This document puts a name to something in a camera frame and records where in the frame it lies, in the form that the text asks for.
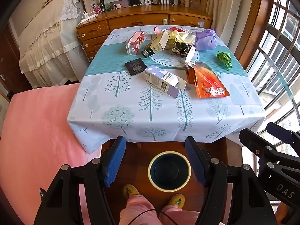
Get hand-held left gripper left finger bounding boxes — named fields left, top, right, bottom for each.
left=34, top=135, right=127, bottom=225

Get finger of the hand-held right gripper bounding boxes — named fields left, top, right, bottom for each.
left=266, top=122, right=300, bottom=156
left=239, top=128, right=300, bottom=176

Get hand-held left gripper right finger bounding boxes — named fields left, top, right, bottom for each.
left=185, top=136, right=279, bottom=225

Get round cream-rimmed dark bin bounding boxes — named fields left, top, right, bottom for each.
left=148, top=151, right=191, bottom=191

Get orange foil pouch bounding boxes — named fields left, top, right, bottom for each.
left=185, top=62, right=231, bottom=99

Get green wrapper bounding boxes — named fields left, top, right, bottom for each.
left=216, top=51, right=232, bottom=71

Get purple and white carton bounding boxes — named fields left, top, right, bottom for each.
left=144, top=65, right=187, bottom=99

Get black packet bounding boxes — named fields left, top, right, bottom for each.
left=125, top=58, right=148, bottom=76

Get white plastic wrapper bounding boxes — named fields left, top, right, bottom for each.
left=185, top=46, right=196, bottom=64

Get purple plastic bag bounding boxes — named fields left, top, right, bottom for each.
left=195, top=29, right=216, bottom=51

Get silver black foil wrapper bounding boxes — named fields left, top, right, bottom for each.
left=172, top=43, right=191, bottom=57

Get pink drink carton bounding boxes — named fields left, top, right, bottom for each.
left=125, top=31, right=145, bottom=56

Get green chocolate box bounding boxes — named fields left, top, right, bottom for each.
left=140, top=31, right=170, bottom=59

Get pink pants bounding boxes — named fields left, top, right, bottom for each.
left=119, top=193, right=201, bottom=225

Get blue tree-print tablecloth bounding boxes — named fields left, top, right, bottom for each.
left=67, top=25, right=266, bottom=155

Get pink bed sheet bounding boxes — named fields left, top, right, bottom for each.
left=0, top=83, right=104, bottom=225

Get white lace cover cloth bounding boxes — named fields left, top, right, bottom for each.
left=19, top=0, right=91, bottom=88

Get white power strip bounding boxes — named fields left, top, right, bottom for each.
left=81, top=11, right=99, bottom=23

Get brown wooden door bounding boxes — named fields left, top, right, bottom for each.
left=0, top=21, right=32, bottom=96

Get wooden dresser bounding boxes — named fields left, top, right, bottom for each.
left=76, top=5, right=214, bottom=64

